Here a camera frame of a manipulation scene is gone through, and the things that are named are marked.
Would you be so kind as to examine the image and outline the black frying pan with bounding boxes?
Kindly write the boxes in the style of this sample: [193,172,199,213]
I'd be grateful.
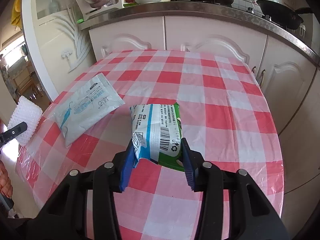
[256,0,313,30]

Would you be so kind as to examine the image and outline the red white checkered tablecloth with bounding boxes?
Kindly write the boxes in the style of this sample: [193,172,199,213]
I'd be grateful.
[16,50,284,239]

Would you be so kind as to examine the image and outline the white foam fruit net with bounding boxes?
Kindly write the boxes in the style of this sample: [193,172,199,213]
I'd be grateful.
[7,96,43,146]

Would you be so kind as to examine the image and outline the white cabinet doors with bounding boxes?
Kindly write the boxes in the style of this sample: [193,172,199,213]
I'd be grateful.
[87,16,305,207]

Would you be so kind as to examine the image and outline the white wet wipes pack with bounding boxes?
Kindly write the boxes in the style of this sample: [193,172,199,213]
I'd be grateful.
[54,73,125,147]

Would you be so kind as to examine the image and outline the green blue white wrapper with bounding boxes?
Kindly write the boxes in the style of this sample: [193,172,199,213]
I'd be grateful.
[130,103,184,172]

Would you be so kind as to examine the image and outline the person left hand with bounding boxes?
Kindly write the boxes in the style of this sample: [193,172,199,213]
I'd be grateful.
[0,161,13,198]

